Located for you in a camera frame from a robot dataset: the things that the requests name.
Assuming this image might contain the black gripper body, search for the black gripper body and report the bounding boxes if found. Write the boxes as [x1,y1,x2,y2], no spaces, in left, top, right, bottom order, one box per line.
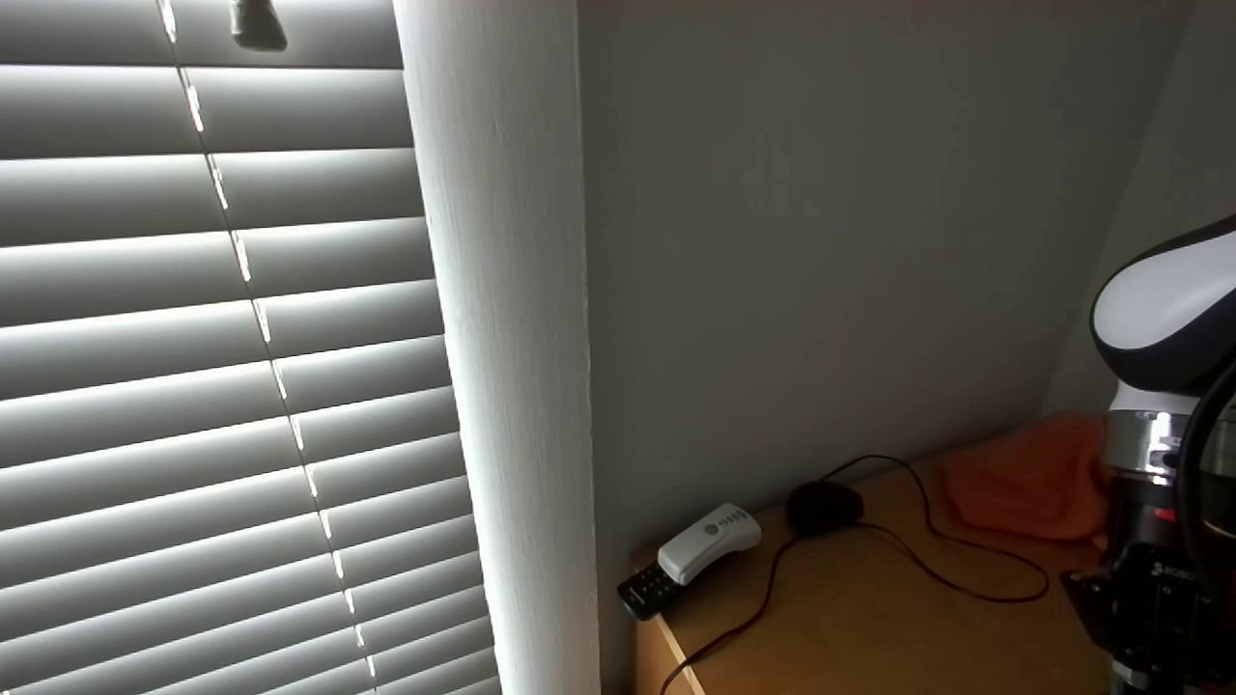
[1056,536,1236,695]

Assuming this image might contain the orange towel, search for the orange towel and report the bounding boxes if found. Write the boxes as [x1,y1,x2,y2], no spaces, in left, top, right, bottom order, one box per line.
[935,410,1118,549]

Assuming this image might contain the black round device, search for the black round device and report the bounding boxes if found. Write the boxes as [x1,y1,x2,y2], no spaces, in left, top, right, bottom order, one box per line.
[784,473,870,539]

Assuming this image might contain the white handheld device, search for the white handheld device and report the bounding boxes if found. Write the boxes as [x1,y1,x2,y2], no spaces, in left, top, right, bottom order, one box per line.
[651,499,764,589]

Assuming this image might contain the black remote control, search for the black remote control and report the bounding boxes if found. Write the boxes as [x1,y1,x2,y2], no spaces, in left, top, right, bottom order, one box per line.
[615,559,686,624]

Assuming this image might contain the white window blinds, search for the white window blinds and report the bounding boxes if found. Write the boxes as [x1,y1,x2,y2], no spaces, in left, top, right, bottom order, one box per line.
[0,0,507,695]

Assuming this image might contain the dark blind tilt knob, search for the dark blind tilt knob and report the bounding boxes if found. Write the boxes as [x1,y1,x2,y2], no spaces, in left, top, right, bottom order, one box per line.
[229,0,288,54]

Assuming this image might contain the thin black cable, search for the thin black cable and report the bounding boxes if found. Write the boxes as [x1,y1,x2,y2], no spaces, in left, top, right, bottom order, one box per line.
[657,519,807,695]
[823,451,1056,610]

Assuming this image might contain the black robot cable conduit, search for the black robot cable conduit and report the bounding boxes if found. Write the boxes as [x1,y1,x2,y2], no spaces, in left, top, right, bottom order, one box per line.
[1174,362,1236,554]

